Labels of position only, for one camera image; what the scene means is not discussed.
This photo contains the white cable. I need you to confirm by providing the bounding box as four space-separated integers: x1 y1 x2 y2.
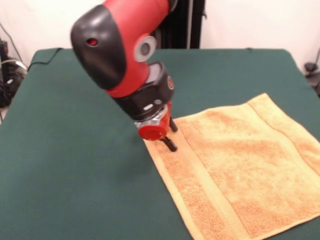
0 58 28 74

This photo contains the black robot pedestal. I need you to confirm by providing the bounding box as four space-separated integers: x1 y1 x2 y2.
156 0 208 50

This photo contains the dark green table cloth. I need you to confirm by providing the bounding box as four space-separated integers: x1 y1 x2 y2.
0 47 320 240

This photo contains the tan terry towel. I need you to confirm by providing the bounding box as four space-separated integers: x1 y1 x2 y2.
144 92 320 240

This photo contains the small black box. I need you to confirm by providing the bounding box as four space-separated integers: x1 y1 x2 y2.
0 39 10 61

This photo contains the black stand base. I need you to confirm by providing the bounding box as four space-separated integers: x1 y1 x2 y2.
304 62 320 98
0 59 26 108

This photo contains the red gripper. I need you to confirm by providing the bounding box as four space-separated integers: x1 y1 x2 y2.
137 101 179 153

